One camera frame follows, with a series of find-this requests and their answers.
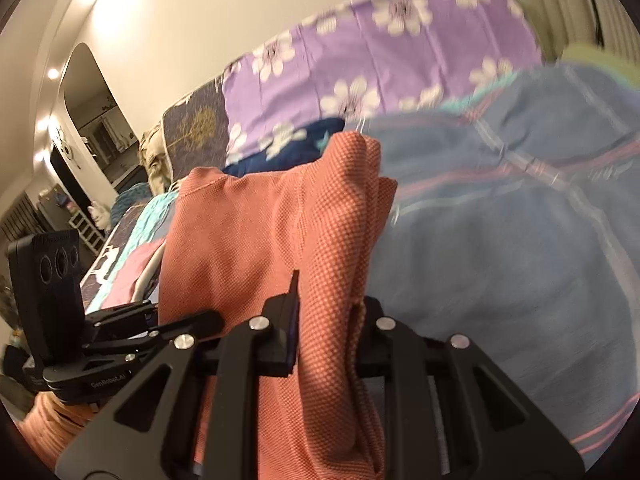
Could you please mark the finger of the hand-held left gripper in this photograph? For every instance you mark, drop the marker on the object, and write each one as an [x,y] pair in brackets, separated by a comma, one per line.
[190,322]
[125,312]

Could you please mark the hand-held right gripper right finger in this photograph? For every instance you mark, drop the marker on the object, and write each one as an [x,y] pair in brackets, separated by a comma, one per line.
[400,360]

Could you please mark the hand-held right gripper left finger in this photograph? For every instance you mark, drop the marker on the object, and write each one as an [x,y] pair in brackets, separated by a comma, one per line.
[292,320]

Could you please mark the salmon knit shirt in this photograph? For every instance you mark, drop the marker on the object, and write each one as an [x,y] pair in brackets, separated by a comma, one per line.
[240,240]

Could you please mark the beige folded cloth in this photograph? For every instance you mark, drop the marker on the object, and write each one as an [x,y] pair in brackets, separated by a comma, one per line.
[147,280]

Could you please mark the pink folded cloth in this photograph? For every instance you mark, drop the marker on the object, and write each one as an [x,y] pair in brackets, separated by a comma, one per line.
[130,270]

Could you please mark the dark patterned cloth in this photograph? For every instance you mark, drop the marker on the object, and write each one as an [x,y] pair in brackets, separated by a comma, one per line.
[102,270]

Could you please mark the white shelf rack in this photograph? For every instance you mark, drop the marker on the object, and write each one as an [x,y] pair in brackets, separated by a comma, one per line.
[86,232]

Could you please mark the teal cloth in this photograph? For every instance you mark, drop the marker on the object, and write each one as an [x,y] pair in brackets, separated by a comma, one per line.
[145,220]

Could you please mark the white plush toy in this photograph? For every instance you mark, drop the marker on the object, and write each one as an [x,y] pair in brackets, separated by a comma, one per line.
[100,215]

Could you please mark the orange knitted cloth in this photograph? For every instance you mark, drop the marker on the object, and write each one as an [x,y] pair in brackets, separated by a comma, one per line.
[55,425]

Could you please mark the blue striped bed sheet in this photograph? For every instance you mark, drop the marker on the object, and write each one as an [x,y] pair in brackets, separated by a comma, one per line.
[500,260]

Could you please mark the beige crumpled cloth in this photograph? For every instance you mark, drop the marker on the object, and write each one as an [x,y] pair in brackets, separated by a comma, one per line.
[155,170]

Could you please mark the navy star print plush blanket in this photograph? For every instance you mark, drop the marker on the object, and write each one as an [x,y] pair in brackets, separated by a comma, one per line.
[260,165]

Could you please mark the round ceiling light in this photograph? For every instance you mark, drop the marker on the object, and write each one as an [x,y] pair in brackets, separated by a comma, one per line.
[42,123]
[53,74]

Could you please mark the dark dandelion print pillow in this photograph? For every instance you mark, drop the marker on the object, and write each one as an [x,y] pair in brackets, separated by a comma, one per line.
[200,125]

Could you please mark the arched doorway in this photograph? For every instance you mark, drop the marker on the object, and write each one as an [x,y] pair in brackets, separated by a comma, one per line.
[95,110]

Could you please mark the purple floral sheet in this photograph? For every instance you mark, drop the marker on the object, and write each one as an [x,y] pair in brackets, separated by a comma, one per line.
[400,60]

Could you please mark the grey pleated curtain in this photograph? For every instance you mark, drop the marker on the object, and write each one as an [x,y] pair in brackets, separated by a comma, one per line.
[565,0]

